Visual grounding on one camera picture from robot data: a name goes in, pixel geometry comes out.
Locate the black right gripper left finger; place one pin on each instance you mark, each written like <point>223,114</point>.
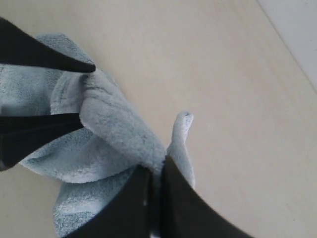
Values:
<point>127,215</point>

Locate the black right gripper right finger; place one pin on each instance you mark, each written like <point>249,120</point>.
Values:
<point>183,214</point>

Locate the light blue terry towel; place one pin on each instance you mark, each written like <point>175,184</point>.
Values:
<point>92,163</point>

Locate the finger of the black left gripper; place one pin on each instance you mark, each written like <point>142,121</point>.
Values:
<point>19,48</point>
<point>21,136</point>

